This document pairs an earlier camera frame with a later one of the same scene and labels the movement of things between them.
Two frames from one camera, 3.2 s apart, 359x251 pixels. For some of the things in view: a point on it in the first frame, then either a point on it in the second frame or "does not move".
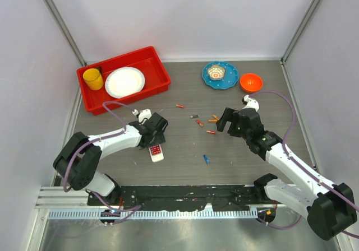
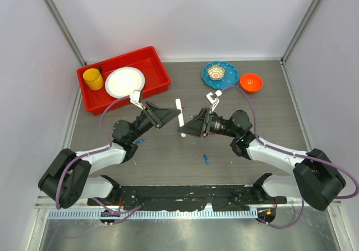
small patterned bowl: (216, 73) does not move
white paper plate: (123, 82) does not move
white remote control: (156, 153) -> (180, 116)
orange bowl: (251, 83) does not move
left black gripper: (159, 138) -> (159, 117)
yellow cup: (93, 79) does not move
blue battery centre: (206, 159) does not move
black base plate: (184, 198) does not move
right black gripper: (227, 116) -> (199, 126)
